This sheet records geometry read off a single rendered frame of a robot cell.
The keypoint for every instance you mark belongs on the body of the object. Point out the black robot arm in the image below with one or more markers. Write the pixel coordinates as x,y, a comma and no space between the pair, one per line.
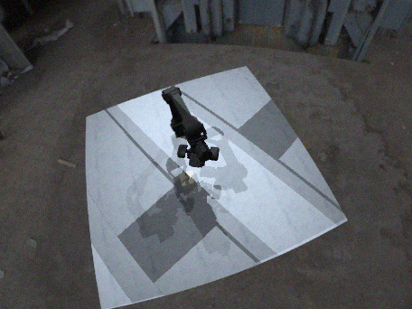
184,124

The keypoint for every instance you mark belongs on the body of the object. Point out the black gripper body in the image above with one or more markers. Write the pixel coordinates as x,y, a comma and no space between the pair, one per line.
182,150

